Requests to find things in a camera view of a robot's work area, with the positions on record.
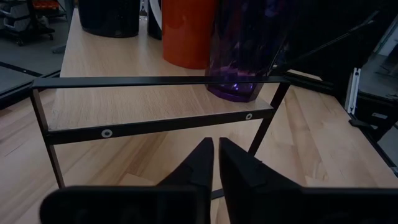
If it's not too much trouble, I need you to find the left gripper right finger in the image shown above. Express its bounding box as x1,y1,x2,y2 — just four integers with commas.
218,137,398,224

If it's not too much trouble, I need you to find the wooden shelf, black metal frame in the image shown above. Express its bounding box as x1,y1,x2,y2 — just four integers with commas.
30,7,292,190

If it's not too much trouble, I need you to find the black table frame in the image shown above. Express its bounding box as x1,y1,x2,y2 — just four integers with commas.
0,60,398,178

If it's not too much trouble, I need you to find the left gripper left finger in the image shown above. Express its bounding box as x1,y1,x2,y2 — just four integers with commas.
39,136,215,224

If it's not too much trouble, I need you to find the black rolling cart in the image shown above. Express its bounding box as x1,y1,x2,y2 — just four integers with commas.
0,0,60,47

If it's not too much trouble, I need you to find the orange-red mug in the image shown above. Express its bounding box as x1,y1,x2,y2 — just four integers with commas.
146,0,219,70

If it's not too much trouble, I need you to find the purple faceted plastic tumbler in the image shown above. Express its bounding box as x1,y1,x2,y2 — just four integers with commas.
205,0,297,103

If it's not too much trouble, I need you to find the silver aluminium extrusion post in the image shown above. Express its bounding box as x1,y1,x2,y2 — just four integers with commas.
344,67,362,115

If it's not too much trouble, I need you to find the black mug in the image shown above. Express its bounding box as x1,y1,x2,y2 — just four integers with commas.
77,0,141,39

